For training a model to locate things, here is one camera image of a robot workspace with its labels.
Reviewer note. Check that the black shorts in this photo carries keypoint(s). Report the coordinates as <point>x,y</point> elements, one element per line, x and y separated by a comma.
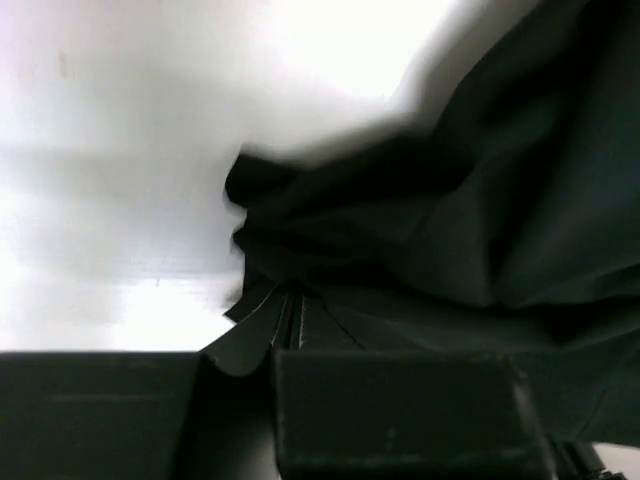
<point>510,226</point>

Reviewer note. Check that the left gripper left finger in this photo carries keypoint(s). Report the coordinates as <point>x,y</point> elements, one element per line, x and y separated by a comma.
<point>134,416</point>

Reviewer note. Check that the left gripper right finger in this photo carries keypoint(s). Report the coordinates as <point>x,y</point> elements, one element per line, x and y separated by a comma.
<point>346,411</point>

